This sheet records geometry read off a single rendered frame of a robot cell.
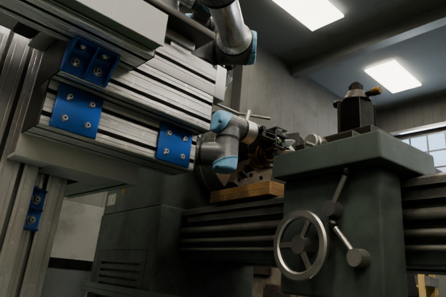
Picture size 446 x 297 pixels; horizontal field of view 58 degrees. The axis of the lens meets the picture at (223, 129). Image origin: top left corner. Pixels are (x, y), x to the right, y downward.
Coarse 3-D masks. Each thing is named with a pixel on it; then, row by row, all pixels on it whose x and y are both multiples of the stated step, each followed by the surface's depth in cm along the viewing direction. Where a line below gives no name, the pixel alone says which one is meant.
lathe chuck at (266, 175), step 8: (208, 136) 160; (240, 152) 167; (240, 160) 169; (200, 168) 157; (208, 168) 153; (256, 168) 163; (264, 168) 166; (208, 176) 154; (216, 176) 151; (224, 176) 152; (256, 176) 162; (264, 176) 165; (208, 184) 156; (216, 184) 153; (224, 184) 151
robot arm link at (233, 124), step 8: (216, 112) 125; (224, 112) 124; (216, 120) 124; (224, 120) 123; (232, 120) 124; (240, 120) 127; (216, 128) 123; (224, 128) 123; (232, 128) 124; (240, 128) 126; (248, 128) 128; (240, 136) 127
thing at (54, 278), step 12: (48, 264) 360; (60, 264) 360; (72, 264) 364; (84, 264) 372; (48, 276) 357; (60, 276) 358; (72, 276) 362; (84, 276) 372; (48, 288) 354; (60, 288) 356; (72, 288) 361
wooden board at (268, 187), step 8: (248, 184) 125; (256, 184) 122; (264, 184) 119; (272, 184) 118; (280, 184) 120; (216, 192) 138; (224, 192) 134; (232, 192) 131; (240, 192) 127; (248, 192) 124; (256, 192) 121; (264, 192) 118; (272, 192) 118; (280, 192) 120; (216, 200) 136; (224, 200) 133; (232, 200) 131; (240, 200) 130; (248, 200) 129
